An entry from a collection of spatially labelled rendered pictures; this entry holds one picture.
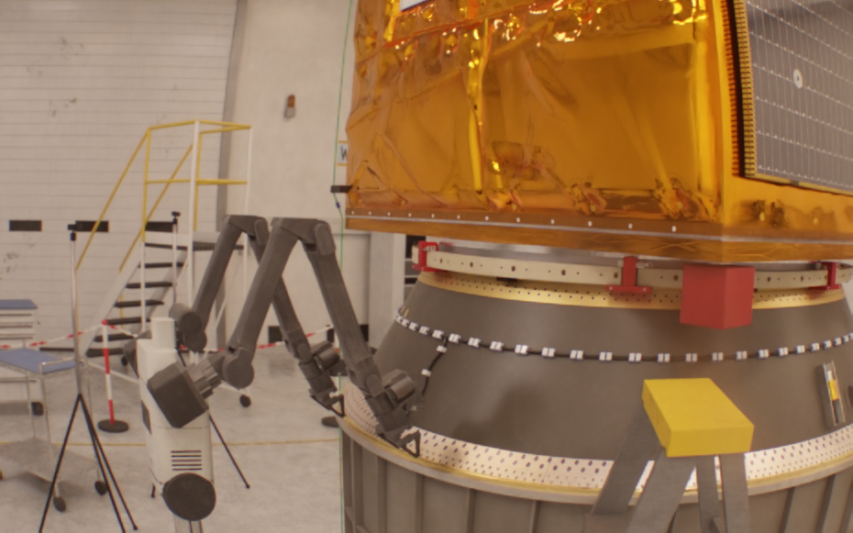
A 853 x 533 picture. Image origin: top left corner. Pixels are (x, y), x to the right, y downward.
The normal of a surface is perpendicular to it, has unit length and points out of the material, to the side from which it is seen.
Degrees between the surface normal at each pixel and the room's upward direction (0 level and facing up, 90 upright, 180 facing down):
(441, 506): 90
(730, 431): 90
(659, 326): 62
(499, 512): 90
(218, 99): 90
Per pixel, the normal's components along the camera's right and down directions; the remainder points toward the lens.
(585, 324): -0.40, -0.45
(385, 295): -0.85, -0.01
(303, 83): 0.52, 0.05
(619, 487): -0.15, 0.09
